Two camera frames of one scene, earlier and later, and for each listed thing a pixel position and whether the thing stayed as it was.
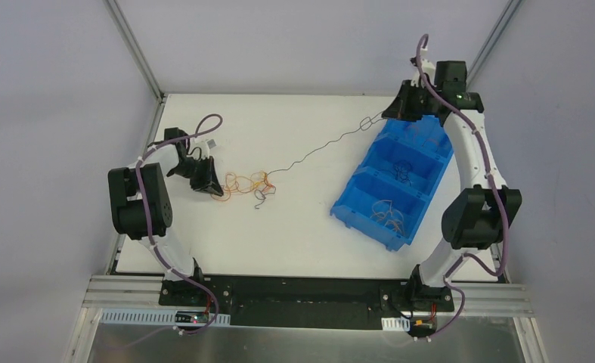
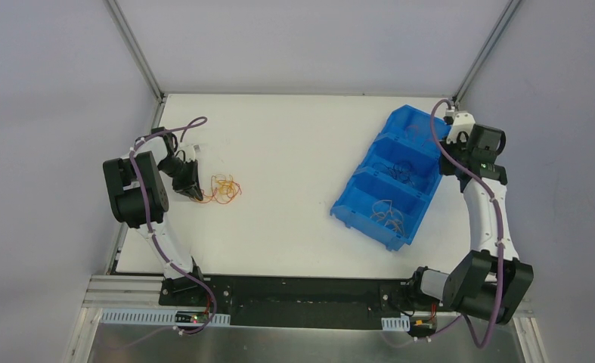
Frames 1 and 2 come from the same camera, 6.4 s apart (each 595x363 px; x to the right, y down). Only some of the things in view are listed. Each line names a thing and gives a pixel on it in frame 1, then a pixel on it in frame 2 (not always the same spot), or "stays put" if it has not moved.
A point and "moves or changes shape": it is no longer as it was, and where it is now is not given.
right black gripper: (410, 103) to (450, 163)
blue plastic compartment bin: (388, 194) stays put
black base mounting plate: (308, 302) stays put
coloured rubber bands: (259, 181) moves or changes shape
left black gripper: (199, 173) to (185, 177)
